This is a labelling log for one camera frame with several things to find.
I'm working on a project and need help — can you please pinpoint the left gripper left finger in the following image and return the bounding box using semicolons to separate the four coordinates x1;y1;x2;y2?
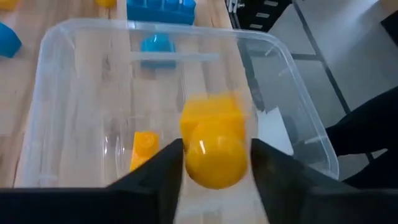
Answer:
0;138;184;224

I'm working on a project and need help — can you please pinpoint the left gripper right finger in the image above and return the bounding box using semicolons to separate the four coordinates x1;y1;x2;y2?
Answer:
251;138;398;224

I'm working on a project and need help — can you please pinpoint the small yellow toy block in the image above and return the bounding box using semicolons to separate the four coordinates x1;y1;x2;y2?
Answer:
95;0;118;9

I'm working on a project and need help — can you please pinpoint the long blue toy block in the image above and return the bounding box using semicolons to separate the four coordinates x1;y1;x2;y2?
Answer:
126;0;197;26

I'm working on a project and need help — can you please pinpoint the person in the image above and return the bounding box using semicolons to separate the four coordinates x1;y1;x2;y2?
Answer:
325;86;398;189

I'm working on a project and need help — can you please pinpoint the clear plastic bin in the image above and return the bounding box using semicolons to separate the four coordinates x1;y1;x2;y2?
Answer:
14;17;340;224

